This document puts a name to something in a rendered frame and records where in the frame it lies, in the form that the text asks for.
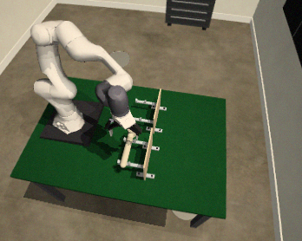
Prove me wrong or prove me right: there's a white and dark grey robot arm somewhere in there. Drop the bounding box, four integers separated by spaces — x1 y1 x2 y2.
30 21 135 134

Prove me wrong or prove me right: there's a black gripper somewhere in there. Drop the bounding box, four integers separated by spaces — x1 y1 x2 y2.
104 117 142 140

